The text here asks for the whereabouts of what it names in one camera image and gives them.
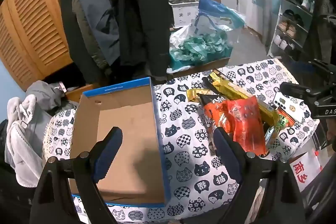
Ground brown cardboard carton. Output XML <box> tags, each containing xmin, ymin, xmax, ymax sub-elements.
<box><xmin>168</xmin><ymin>56</ymin><xmax>231</xmax><ymax>80</ymax></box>

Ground grey clothing pile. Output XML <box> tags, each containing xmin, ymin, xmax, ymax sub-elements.
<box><xmin>25</xmin><ymin>80</ymin><xmax>79</xmax><ymax>161</ymax></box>

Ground long yellow snack packet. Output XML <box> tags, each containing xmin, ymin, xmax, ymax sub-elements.
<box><xmin>212</xmin><ymin>74</ymin><xmax>280</xmax><ymax>128</ymax></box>

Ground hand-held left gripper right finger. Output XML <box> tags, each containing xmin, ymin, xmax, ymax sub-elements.
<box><xmin>213</xmin><ymin>128</ymin><xmax>307</xmax><ymax>224</ymax></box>

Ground green snack packet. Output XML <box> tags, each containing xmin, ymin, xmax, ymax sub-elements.
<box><xmin>277</xmin><ymin>113</ymin><xmax>296</xmax><ymax>128</ymax></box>

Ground white plastic bag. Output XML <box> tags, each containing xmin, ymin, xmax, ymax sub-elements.
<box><xmin>169</xmin><ymin>25</ymin><xmax>197</xmax><ymax>51</ymax></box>

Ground white box with red print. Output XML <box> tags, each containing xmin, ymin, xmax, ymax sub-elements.
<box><xmin>287</xmin><ymin>151</ymin><xmax>328</xmax><ymax>193</ymax></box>

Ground cat print tablecloth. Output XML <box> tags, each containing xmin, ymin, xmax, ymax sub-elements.
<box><xmin>43</xmin><ymin>58</ymin><xmax>321</xmax><ymax>224</ymax></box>

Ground white patterned box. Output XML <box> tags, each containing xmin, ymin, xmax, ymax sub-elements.
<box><xmin>169</xmin><ymin>0</ymin><xmax>200</xmax><ymax>28</ymax></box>

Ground wooden louvered cabinet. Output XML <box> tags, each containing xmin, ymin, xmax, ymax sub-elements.
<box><xmin>0</xmin><ymin>0</ymin><xmax>77</xmax><ymax>91</ymax></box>

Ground pile of teal bags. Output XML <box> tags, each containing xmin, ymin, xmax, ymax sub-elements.
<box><xmin>169</xmin><ymin>30</ymin><xmax>234</xmax><ymax>69</ymax></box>

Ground rows of shoes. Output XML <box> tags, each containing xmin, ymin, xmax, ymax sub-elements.
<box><xmin>273</xmin><ymin>0</ymin><xmax>315</xmax><ymax>51</ymax></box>

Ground blue-rimmed cardboard box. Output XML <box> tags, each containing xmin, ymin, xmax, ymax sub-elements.
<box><xmin>70</xmin><ymin>77</ymin><xmax>172</xmax><ymax>207</ymax></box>

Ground blue plastic bag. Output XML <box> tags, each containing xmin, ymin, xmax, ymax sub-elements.
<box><xmin>194</xmin><ymin>0</ymin><xmax>246</xmax><ymax>33</ymax></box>

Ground small gold snack packet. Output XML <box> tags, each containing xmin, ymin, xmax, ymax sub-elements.
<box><xmin>186</xmin><ymin>89</ymin><xmax>210</xmax><ymax>104</ymax></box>

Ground black and gold snack packet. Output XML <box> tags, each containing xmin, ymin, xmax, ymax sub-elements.
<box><xmin>202</xmin><ymin>70</ymin><xmax>231</xmax><ymax>96</ymax></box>

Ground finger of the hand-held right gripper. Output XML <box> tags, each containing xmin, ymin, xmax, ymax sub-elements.
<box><xmin>309</xmin><ymin>59</ymin><xmax>336</xmax><ymax>75</ymax></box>
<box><xmin>280</xmin><ymin>82</ymin><xmax>324</xmax><ymax>104</ymax></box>

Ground red snack bag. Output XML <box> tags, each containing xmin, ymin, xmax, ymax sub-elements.
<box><xmin>226</xmin><ymin>96</ymin><xmax>267</xmax><ymax>157</ymax></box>

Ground wooden crate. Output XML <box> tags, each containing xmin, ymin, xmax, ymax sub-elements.
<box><xmin>64</xmin><ymin>82</ymin><xmax>101</xmax><ymax>104</ymax></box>

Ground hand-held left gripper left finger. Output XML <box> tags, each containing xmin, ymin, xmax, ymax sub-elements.
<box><xmin>29</xmin><ymin>126</ymin><xmax>124</xmax><ymax>224</ymax></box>

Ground grey-blue jacket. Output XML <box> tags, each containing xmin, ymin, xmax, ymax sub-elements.
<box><xmin>71</xmin><ymin>0</ymin><xmax>121</xmax><ymax>67</ymax></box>

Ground white smartphone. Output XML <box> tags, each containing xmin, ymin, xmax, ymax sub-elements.
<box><xmin>272</xmin><ymin>93</ymin><xmax>303</xmax><ymax>123</ymax></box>

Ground shoe rack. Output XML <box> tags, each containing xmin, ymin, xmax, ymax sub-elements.
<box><xmin>267</xmin><ymin>0</ymin><xmax>317</xmax><ymax>59</ymax></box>

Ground orange snack bag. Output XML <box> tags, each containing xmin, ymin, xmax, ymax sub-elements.
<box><xmin>198</xmin><ymin>94</ymin><xmax>237</xmax><ymax>136</ymax></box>

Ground long black coat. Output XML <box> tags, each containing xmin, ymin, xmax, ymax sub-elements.
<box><xmin>117</xmin><ymin>0</ymin><xmax>175</xmax><ymax>83</ymax></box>

